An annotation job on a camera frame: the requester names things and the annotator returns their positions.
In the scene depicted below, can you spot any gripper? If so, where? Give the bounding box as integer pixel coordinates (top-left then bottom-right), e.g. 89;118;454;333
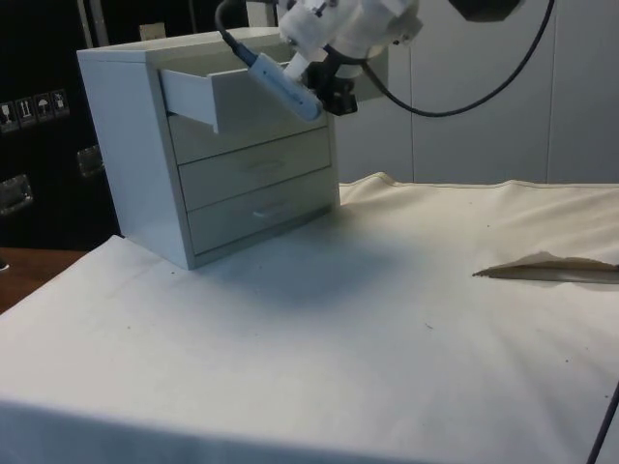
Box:
306;44;359;118

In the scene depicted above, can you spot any white drawer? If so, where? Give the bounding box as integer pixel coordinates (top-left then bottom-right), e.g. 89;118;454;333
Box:
158;59;337;136

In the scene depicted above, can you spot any black octagonal fixture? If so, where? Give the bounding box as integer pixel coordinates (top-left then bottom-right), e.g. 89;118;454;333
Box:
448;0;527;21

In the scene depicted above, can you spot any white chest of drawers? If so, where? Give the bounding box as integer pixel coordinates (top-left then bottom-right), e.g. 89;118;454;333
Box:
76;26;340;273

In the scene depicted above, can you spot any pale locker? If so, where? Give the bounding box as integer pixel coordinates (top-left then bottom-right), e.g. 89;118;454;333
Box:
549;0;619;187

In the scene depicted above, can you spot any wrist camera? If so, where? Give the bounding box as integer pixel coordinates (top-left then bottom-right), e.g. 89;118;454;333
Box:
248;51;324;123

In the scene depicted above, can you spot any black cable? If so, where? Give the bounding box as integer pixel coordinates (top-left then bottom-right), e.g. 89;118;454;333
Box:
363;0;556;118
215;0;253;64
585;379;619;464

